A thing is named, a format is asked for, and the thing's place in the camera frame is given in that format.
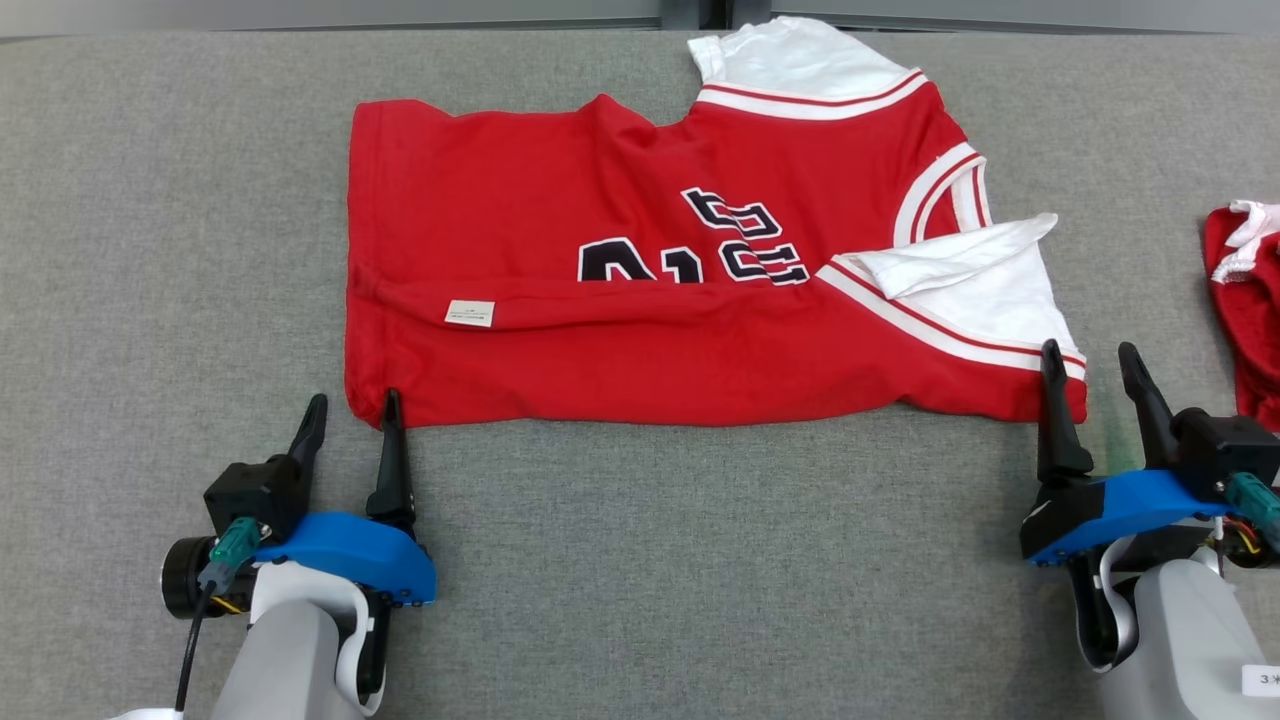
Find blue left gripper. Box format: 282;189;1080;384
250;388;437;607

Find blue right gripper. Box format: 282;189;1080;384
1020;339;1236;568

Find left black cable teal connector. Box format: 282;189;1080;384
175;517;263;713

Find right cable teal connector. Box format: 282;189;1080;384
1225;472;1280;546

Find red basketball jersey white sleeves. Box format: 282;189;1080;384
343;15;1089;429

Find crumpled red white garment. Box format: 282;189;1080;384
1203;200;1280;433

